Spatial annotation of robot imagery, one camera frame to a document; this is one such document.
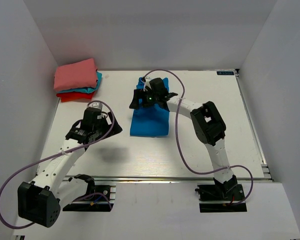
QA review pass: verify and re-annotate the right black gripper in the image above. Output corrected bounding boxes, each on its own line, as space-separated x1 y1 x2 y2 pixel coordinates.
130 87 160 110

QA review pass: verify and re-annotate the blue t shirt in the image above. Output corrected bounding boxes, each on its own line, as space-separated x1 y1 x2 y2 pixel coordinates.
130 77 170 137

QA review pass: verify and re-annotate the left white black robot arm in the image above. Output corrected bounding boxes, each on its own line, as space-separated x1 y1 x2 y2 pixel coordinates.
17 107 122 228

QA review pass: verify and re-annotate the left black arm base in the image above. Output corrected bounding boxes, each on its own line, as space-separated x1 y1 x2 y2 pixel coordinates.
65 174 116 205

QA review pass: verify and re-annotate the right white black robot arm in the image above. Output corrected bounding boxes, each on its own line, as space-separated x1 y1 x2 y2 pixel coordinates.
129 77 238 200

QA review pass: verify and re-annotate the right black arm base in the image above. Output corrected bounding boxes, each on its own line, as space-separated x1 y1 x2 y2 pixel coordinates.
195 184 245 203

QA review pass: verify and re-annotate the red folded t shirt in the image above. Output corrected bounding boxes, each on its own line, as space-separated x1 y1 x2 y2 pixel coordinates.
56 92 94 103

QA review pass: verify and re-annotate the turquoise folded t shirt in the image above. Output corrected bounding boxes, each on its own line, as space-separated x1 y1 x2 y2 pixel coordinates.
58 71 102 94

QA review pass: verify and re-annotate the pink folded t shirt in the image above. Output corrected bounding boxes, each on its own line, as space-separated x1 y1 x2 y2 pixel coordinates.
54 58 98 92

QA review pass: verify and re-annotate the blue label sticker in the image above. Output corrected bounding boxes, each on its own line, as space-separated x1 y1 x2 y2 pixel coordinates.
216 71 235 76

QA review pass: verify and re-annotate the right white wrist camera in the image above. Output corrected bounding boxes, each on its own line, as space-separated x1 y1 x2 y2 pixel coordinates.
141 77 152 92

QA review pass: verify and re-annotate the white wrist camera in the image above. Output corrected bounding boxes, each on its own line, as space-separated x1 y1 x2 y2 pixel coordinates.
141 77 152 92
87 101 103 111

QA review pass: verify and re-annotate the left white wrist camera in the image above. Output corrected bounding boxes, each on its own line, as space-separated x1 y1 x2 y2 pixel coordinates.
87 101 103 111

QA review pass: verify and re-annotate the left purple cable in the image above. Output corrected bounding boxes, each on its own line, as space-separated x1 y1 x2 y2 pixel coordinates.
0 100 116 230

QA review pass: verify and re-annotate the purple cable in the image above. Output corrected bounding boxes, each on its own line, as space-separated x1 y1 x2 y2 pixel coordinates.
0 100 116 230
141 69 254 206

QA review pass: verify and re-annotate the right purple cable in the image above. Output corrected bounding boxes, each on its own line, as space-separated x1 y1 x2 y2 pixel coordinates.
141 69 254 206

